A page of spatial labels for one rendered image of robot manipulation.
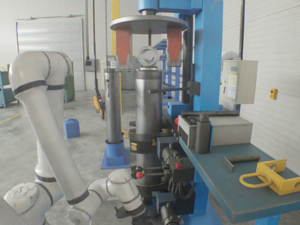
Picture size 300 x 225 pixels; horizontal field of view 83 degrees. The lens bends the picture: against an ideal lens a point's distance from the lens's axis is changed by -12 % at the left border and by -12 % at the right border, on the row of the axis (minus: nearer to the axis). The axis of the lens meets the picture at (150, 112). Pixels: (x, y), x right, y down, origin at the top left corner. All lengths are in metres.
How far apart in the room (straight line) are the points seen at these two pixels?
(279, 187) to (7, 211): 0.81
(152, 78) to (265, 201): 1.02
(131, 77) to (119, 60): 10.10
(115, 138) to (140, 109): 1.52
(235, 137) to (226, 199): 0.54
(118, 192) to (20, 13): 13.74
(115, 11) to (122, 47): 2.69
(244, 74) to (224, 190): 1.27
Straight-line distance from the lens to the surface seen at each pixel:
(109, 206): 2.10
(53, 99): 0.84
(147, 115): 1.43
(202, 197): 1.91
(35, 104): 0.70
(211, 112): 1.27
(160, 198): 1.52
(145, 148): 1.38
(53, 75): 0.81
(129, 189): 0.80
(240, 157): 1.00
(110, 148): 2.96
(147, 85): 1.39
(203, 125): 0.99
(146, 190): 1.64
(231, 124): 1.16
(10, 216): 0.44
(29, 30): 13.66
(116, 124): 2.85
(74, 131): 4.37
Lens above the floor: 1.51
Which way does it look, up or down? 14 degrees down
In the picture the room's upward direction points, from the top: straight up
